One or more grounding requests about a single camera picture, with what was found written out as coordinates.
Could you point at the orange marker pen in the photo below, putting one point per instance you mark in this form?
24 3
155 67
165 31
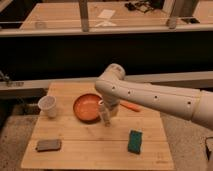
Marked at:
132 107

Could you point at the green sponge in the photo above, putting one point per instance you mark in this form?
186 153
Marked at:
134 142

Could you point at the orange bowl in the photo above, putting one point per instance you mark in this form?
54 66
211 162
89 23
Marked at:
85 107

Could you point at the black device at right edge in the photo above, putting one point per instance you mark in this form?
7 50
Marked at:
209 154

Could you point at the grey metal post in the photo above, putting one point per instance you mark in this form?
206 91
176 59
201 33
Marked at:
176 14
83 7

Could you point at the grey metal post right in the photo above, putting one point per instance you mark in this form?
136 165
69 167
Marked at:
176 14

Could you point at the grey metal post left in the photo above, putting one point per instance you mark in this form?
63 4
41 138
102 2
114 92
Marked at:
83 7

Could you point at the white paper sheet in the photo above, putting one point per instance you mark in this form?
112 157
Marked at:
106 14

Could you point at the grey rectangular block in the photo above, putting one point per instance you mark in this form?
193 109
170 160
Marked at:
48 145

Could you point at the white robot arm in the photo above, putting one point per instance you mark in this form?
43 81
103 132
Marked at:
190 104

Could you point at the metal clamp at left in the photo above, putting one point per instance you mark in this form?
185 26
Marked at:
6 79

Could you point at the white paper cup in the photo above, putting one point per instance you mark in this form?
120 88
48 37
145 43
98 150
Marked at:
47 104

